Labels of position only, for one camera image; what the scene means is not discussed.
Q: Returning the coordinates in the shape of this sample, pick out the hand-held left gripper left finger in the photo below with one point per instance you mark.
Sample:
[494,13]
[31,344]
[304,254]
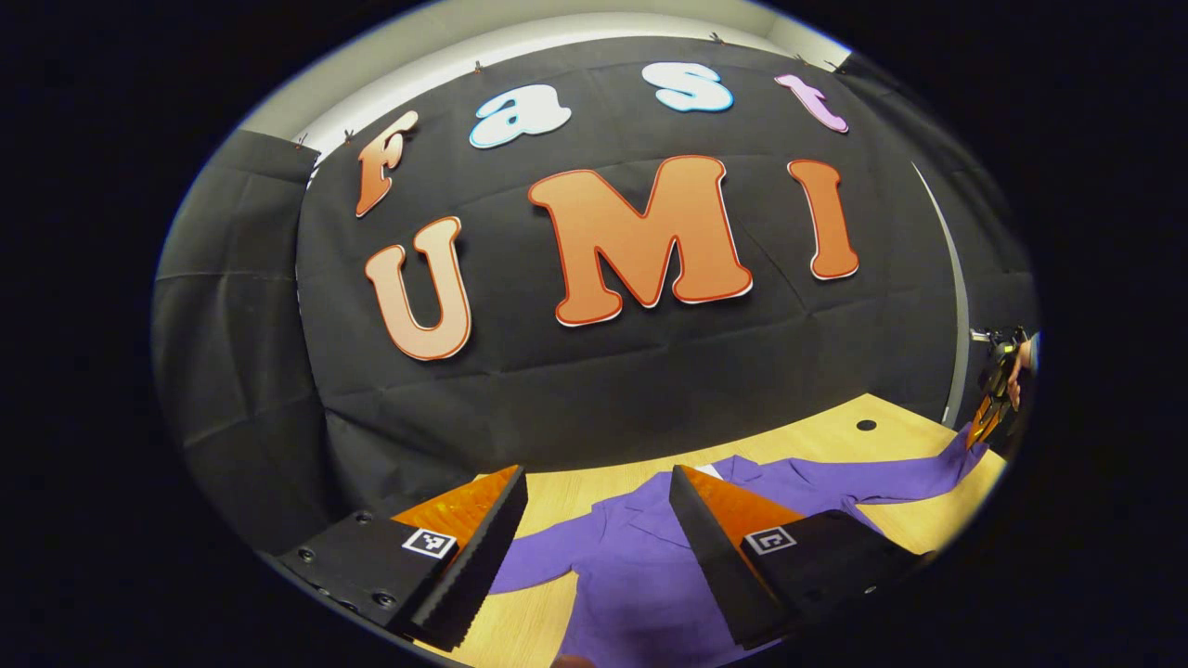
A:
[483,557]

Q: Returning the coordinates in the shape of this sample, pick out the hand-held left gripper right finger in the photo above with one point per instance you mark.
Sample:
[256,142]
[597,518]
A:
[710,557]

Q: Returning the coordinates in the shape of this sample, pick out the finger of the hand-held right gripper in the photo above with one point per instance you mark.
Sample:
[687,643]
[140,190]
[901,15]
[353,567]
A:
[991,408]

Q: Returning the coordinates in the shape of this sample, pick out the purple shirt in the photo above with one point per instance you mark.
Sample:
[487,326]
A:
[640,575]

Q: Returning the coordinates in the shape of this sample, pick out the white backdrop stand pole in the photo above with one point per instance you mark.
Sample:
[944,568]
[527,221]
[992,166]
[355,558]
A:
[962,325]

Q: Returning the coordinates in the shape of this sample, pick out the black side cloth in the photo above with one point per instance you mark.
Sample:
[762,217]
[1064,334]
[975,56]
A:
[232,371]
[984,278]

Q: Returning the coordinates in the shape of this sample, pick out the black backdrop cloth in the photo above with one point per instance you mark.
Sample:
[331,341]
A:
[603,390]

